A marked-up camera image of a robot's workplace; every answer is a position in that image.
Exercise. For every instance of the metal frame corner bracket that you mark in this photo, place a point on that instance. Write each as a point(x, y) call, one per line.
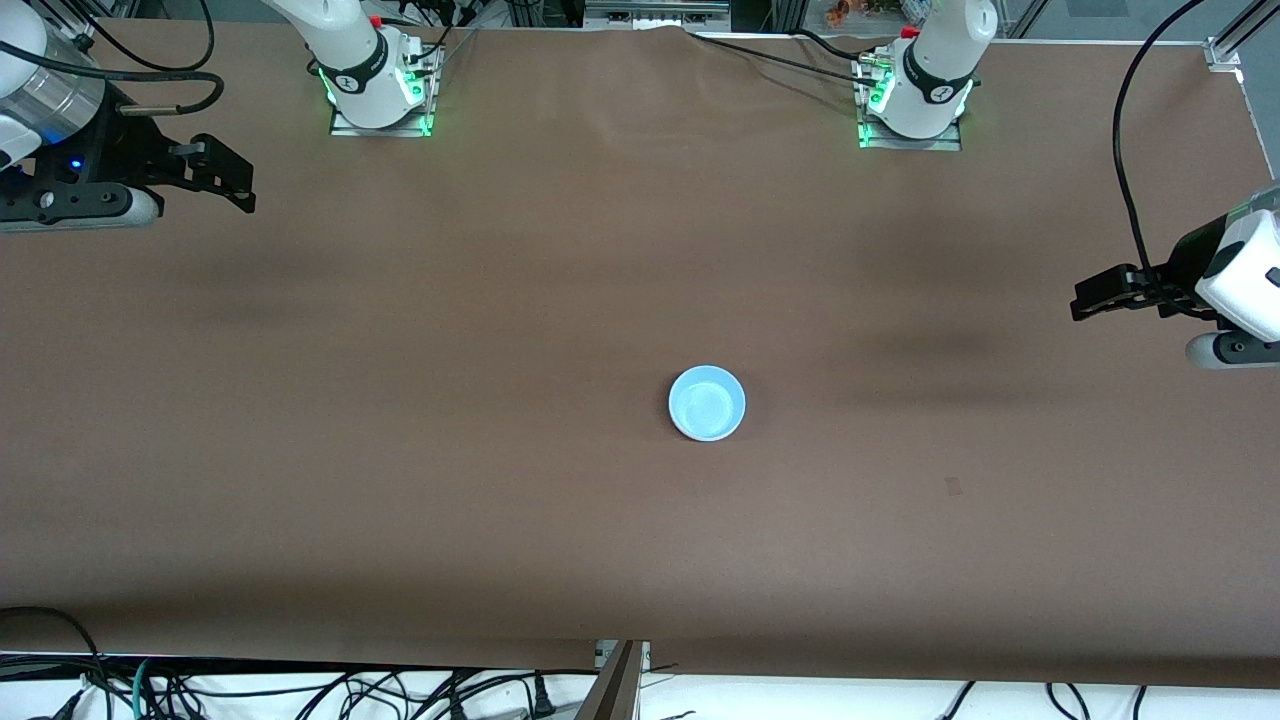
point(1222, 52)

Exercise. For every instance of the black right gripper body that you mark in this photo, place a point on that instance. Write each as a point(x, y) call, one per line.
point(128, 142)

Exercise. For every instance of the aluminium rail with sockets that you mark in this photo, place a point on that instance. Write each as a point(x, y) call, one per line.
point(655, 15)

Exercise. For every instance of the diagonal aluminium extrusion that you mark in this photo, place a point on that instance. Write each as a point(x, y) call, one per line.
point(1245, 22)

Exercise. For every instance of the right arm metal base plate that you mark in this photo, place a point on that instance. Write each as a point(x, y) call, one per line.
point(380, 131)

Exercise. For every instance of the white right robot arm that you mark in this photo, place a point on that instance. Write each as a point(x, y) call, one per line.
point(350, 40)

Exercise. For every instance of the aluminium profile post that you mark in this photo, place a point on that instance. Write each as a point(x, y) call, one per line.
point(615, 690)

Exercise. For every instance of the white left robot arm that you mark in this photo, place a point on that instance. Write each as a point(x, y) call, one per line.
point(930, 60)

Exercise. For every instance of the light blue bowl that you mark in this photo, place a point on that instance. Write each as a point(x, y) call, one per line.
point(707, 402)

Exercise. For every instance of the black power plug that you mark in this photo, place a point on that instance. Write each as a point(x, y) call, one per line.
point(541, 697)

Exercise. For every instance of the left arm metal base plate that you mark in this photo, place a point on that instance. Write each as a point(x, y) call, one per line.
point(910, 143)

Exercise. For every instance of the brown paper table cover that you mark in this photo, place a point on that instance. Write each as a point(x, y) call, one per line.
point(500, 520)

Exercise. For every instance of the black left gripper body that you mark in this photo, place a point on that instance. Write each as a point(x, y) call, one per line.
point(1187, 261)

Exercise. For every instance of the orange object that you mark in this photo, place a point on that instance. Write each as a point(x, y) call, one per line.
point(848, 10)

